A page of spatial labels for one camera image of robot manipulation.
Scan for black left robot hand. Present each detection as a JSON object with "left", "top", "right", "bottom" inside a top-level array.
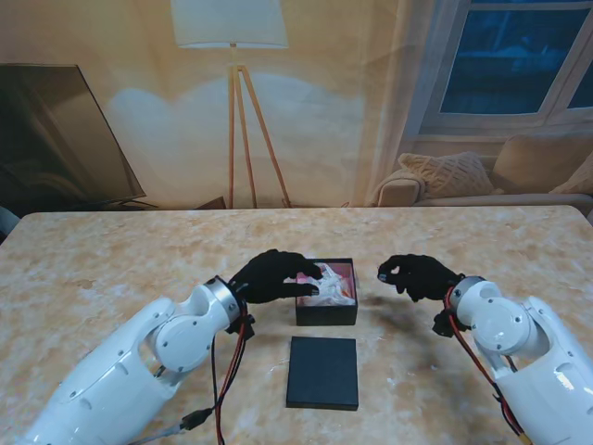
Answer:
[{"left": 229, "top": 248, "right": 322, "bottom": 306}]

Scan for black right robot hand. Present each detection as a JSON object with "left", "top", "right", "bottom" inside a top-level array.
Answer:
[{"left": 376, "top": 253, "right": 466, "bottom": 304}]

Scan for white plastic bag orange logo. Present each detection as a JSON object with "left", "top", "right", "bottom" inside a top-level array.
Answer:
[{"left": 296, "top": 261, "right": 358, "bottom": 308}]

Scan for black gift box lid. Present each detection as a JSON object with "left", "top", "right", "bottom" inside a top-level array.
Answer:
[{"left": 285, "top": 337, "right": 360, "bottom": 412}]

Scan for black gift box pink inside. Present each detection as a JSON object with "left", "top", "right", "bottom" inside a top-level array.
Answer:
[{"left": 295, "top": 258, "right": 360, "bottom": 326}]

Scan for beige knitted cushion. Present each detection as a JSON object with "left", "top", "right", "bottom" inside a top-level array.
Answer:
[
  {"left": 550, "top": 161, "right": 593, "bottom": 195},
  {"left": 397, "top": 151, "right": 496, "bottom": 198}
]

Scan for beige sofa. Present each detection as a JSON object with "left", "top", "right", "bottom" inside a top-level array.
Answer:
[{"left": 373, "top": 133, "right": 593, "bottom": 208}]

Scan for plain tan cushion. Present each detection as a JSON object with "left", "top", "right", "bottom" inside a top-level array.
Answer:
[{"left": 491, "top": 133, "right": 593, "bottom": 194}]

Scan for white framed window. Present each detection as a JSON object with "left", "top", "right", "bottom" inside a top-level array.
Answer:
[{"left": 414, "top": 0, "right": 593, "bottom": 140}]

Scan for white shade tripod floor lamp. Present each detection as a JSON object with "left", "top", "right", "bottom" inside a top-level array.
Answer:
[{"left": 170, "top": 0, "right": 293, "bottom": 209}]

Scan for dark flat television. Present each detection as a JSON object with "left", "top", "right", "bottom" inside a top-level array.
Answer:
[{"left": 0, "top": 63, "right": 157, "bottom": 210}]

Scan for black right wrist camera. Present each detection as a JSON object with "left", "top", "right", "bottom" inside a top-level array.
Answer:
[{"left": 433, "top": 311, "right": 461, "bottom": 338}]

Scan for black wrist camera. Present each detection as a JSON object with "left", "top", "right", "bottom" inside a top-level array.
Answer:
[
  {"left": 226, "top": 312, "right": 257, "bottom": 340},
  {"left": 433, "top": 311, "right": 461, "bottom": 338}
]

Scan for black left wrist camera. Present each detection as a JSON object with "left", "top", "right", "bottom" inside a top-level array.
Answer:
[{"left": 226, "top": 312, "right": 257, "bottom": 340}]

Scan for red black right arm cables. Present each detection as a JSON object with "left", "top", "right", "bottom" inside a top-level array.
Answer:
[{"left": 443, "top": 286, "right": 534, "bottom": 445}]

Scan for red black arm cables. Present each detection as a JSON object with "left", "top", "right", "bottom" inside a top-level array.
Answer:
[
  {"left": 210, "top": 319, "right": 249, "bottom": 445},
  {"left": 443, "top": 286, "right": 534, "bottom": 445}
]

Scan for red black left arm cables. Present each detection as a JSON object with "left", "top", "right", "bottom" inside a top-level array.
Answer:
[{"left": 210, "top": 319, "right": 249, "bottom": 445}]

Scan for grey left arm cable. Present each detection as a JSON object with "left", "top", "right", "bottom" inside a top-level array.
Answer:
[{"left": 124, "top": 406, "right": 215, "bottom": 445}]

